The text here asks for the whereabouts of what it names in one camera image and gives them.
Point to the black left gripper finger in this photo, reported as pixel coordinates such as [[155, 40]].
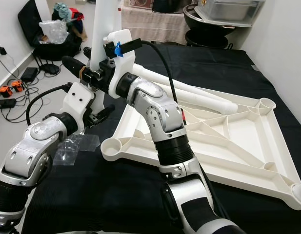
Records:
[[105, 113]]

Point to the clear plastic wrap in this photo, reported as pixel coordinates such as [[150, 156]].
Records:
[[74, 148]]

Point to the black box device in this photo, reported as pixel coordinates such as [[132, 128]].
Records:
[[29, 74]]

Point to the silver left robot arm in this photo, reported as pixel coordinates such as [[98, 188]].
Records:
[[33, 151]]

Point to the black power adapter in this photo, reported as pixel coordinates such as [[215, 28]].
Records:
[[50, 69]]

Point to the large black bowl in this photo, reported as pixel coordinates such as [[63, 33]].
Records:
[[213, 34]]

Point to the orange plug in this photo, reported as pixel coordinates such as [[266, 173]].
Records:
[[17, 85], [5, 90]]

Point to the black power strip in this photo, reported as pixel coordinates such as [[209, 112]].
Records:
[[5, 103]]

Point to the black wall charger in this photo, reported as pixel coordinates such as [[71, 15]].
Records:
[[3, 50]]

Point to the grey tape patch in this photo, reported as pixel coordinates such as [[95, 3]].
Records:
[[255, 67]]

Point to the white plastic children table top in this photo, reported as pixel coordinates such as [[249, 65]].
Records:
[[233, 141]]

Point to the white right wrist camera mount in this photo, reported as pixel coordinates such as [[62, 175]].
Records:
[[118, 36]]

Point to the red printed box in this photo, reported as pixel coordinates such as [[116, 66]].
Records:
[[140, 3]]

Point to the black bag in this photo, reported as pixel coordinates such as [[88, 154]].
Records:
[[29, 22]]

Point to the beige cloth covered shelf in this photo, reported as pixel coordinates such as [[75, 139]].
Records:
[[152, 27]]

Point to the clear crumpled plastic bag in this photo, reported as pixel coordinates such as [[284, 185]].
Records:
[[55, 31]]

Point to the teal cloth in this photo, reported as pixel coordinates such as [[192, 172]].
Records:
[[62, 10]]

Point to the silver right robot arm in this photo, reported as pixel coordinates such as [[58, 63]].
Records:
[[162, 114]]

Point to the red bag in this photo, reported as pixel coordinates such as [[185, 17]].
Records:
[[78, 16]]

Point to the black tablecloth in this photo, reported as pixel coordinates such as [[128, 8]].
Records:
[[121, 204]]

